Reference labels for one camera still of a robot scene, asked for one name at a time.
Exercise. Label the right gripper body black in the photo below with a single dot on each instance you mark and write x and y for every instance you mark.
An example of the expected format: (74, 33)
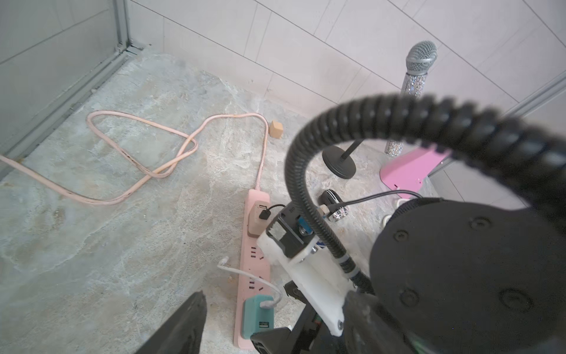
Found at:
(309, 335)

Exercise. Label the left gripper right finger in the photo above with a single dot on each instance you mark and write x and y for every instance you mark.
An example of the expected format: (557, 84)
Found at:
(368, 328)

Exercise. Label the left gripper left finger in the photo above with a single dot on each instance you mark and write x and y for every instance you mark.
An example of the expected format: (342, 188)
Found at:
(182, 332)

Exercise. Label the teal power adapter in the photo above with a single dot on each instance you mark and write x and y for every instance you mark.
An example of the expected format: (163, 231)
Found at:
(255, 318)

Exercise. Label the black electric shaver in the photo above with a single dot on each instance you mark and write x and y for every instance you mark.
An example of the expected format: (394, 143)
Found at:
(330, 198)

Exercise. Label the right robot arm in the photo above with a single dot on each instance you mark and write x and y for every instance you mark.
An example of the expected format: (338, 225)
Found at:
(444, 276)

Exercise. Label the pink power strip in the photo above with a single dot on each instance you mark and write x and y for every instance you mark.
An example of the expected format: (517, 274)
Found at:
(251, 261)

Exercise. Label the beige power adapter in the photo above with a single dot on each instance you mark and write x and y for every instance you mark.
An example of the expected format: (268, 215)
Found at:
(258, 219)

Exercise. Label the pink metronome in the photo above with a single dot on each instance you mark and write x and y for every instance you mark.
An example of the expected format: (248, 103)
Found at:
(407, 172)

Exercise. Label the black microphone stand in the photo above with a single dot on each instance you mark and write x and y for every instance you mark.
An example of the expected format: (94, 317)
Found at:
(339, 161)

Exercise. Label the small wooden cube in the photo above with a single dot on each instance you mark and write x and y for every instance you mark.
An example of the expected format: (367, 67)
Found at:
(275, 129)

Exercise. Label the glitter microphone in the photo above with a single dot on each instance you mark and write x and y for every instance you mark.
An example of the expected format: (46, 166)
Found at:
(418, 62)

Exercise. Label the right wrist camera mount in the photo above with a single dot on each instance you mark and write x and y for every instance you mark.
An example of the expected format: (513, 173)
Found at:
(311, 267)

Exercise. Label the right corner aluminium post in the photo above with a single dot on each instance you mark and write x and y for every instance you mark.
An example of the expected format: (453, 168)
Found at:
(539, 98)

